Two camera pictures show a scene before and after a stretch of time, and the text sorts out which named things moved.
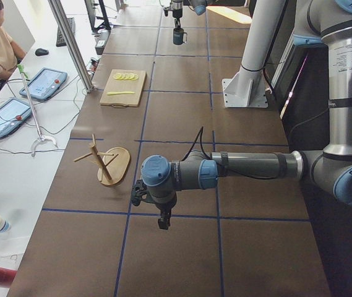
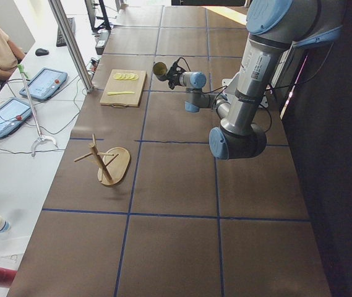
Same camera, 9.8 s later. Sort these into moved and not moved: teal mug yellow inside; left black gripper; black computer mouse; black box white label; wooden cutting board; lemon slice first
Moved: teal mug yellow inside; left black gripper
Not moved: wooden cutting board; lemon slice first; black computer mouse; black box white label
